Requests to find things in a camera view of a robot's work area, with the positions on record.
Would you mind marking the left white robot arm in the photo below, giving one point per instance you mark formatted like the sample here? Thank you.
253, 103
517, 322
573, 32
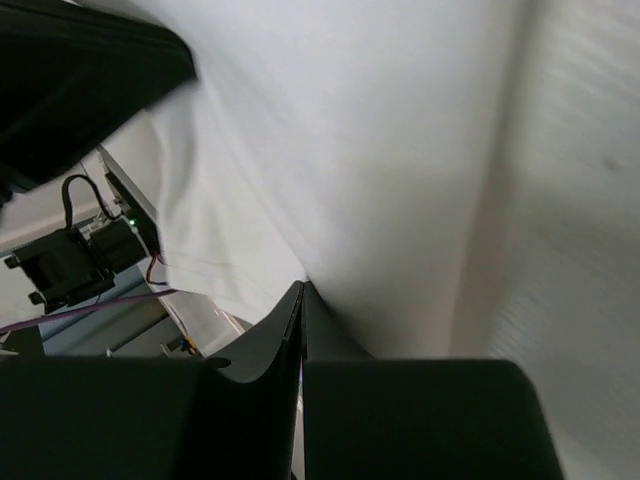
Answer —
67, 267

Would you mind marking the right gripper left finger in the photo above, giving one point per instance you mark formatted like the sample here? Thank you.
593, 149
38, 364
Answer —
229, 416

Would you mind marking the white skirt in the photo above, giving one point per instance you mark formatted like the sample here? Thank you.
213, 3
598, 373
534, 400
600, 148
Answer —
343, 142

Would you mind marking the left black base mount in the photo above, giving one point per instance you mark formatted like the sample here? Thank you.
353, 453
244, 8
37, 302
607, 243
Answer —
137, 208

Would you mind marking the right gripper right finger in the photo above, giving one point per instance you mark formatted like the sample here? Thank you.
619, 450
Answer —
368, 418

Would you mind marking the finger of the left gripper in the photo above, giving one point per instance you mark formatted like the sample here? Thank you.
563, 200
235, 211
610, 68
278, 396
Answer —
70, 77

